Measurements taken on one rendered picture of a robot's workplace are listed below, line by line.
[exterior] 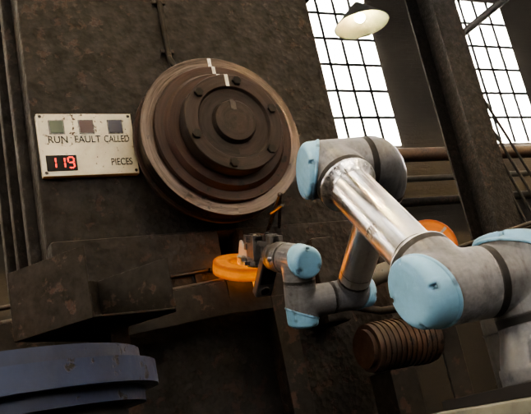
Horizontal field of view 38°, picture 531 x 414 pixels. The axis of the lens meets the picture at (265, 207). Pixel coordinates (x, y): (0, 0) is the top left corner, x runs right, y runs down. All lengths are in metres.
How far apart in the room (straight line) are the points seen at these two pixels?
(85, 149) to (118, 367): 1.49
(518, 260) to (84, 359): 0.77
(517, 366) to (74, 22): 1.60
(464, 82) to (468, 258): 5.37
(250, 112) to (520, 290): 1.06
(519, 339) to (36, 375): 0.80
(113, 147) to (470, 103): 4.64
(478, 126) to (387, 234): 5.15
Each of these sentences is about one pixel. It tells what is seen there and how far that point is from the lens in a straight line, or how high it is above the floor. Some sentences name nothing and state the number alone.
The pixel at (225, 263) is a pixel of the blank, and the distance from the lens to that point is 1.99.
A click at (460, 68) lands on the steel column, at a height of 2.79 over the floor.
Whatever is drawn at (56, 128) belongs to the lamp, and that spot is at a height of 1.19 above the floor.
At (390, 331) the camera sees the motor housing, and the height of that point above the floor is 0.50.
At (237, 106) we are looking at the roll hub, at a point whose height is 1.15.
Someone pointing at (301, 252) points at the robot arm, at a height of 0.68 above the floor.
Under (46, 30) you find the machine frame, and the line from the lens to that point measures 2.30.
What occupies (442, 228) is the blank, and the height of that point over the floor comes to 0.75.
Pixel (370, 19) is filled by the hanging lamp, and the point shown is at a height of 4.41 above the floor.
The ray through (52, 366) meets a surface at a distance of 0.64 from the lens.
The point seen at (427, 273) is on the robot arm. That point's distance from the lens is 1.15.
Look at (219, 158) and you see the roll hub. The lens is 1.98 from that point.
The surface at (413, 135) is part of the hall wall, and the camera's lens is 10.87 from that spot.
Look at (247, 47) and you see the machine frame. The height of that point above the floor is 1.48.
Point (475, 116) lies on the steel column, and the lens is 6.44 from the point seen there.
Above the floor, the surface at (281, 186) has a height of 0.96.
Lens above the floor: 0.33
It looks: 16 degrees up
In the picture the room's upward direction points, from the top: 12 degrees counter-clockwise
